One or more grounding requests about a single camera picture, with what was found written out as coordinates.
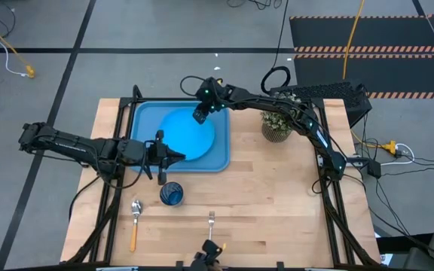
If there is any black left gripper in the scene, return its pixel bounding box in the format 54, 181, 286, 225
143, 129, 186, 186

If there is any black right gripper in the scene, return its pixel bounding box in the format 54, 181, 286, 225
192, 89, 226, 125

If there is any blue round plate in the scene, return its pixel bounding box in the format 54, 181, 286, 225
158, 107, 216, 162

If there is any dark blue patterned cup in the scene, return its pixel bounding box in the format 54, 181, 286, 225
159, 181, 185, 207

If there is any blue plastic tray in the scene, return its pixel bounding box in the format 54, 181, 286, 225
129, 99, 231, 174

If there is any orange-handled metal spoon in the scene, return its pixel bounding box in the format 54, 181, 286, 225
129, 199, 143, 253

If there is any orange-handled metal fork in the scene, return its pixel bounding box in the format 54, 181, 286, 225
206, 210, 216, 242

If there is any potted plant in ribbed pot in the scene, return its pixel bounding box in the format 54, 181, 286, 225
260, 92, 303, 144

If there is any black jointed device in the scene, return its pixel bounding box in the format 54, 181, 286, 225
188, 239, 228, 271

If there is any black perforated computer tower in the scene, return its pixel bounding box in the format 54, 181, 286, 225
268, 81, 373, 128

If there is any black floor mat striped edge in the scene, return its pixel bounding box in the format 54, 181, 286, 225
293, 53, 434, 99
289, 14, 434, 53

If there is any black power adapter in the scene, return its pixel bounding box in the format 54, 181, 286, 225
366, 158, 383, 180

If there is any yellow power splitter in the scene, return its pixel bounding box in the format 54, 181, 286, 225
384, 139, 398, 156

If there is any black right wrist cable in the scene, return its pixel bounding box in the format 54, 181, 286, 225
180, 75, 207, 98

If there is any black metal table frame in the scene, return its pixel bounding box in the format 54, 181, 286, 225
64, 84, 384, 268

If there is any black cord with coiled loop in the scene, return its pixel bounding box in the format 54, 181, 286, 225
260, 0, 292, 96

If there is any yellow cord with yellow plug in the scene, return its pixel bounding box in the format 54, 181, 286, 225
0, 13, 36, 79

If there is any long yellow power cord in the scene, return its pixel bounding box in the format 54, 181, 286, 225
343, 0, 366, 81

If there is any white floor cable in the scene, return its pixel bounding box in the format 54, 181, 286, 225
0, 7, 29, 78

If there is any white looped power cable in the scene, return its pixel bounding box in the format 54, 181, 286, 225
381, 142, 416, 166

